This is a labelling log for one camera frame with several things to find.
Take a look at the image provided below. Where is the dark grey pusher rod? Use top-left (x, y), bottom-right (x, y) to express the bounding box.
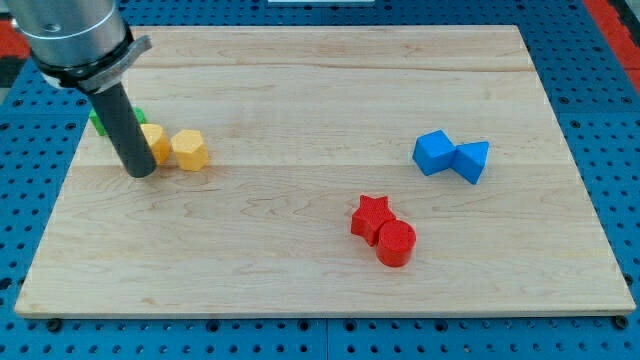
top-left (88, 83), bottom-right (156, 178)

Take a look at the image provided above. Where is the green star block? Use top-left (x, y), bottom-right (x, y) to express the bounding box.
top-left (88, 108), bottom-right (107, 137)

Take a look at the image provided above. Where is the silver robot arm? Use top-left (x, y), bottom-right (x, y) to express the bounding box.
top-left (6, 0), bottom-right (156, 178)

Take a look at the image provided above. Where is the green circle block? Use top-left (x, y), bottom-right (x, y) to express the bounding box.
top-left (133, 107), bottom-right (147, 124)

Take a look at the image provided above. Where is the red star block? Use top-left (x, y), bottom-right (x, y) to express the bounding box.
top-left (350, 195), bottom-right (396, 247)

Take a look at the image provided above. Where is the yellow pentagon block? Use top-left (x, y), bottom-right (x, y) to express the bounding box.
top-left (141, 123), bottom-right (171, 164)

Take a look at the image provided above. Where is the yellow hexagon block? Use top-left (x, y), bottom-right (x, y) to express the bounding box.
top-left (170, 129), bottom-right (209, 171)

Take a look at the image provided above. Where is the light wooden board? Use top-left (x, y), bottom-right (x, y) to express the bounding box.
top-left (15, 25), bottom-right (635, 319)

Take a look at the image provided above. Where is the red cylinder block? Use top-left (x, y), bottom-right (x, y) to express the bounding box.
top-left (376, 220), bottom-right (416, 267)

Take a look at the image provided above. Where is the blue cube block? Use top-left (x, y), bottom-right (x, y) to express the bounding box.
top-left (412, 130), bottom-right (456, 176)

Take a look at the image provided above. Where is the blue triangle block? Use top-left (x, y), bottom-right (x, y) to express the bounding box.
top-left (451, 141), bottom-right (490, 185)

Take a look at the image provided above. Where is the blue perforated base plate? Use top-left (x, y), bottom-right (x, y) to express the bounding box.
top-left (1, 0), bottom-right (639, 359)

